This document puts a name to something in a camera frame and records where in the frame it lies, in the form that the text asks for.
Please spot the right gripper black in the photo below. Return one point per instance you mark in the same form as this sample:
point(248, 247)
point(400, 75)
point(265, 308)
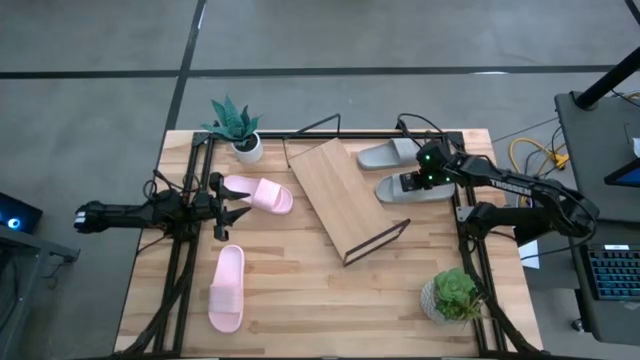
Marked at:
point(425, 181)

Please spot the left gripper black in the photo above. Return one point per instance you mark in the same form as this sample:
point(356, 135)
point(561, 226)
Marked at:
point(219, 210)

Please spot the grey rubber slide sandal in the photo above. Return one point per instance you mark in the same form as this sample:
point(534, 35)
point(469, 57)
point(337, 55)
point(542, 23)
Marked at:
point(380, 157)
point(390, 192)

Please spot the pink rubber slide sandal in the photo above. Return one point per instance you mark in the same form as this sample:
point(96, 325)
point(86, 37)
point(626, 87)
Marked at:
point(270, 195)
point(227, 300)

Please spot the wooden shelf with black frame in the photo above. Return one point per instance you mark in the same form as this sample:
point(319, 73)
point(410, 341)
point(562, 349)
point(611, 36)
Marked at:
point(340, 195)

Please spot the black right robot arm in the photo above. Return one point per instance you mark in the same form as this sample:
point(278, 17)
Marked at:
point(525, 187)

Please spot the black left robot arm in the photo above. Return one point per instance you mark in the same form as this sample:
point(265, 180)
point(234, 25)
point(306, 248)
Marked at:
point(115, 215)

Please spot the snake plant in white pot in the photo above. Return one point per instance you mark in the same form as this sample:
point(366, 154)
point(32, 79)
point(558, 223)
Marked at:
point(248, 150)

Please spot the green succulent in grey pot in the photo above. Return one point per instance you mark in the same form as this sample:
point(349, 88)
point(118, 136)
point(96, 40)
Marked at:
point(452, 292)

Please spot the white paper sheet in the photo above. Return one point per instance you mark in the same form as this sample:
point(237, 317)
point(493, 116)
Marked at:
point(529, 257)

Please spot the tablet with blue screen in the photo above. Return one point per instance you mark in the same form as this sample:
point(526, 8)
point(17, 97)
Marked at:
point(627, 176)

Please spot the black box with blue light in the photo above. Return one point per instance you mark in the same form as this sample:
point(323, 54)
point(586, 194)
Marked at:
point(25, 212)

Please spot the black round pole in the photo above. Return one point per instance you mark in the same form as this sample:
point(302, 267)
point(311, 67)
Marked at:
point(607, 80)

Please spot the backlit black keyboard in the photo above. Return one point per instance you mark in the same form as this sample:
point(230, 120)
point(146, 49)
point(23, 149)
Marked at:
point(615, 275)

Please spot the grey metal cart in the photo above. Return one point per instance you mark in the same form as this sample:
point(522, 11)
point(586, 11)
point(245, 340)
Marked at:
point(20, 280)

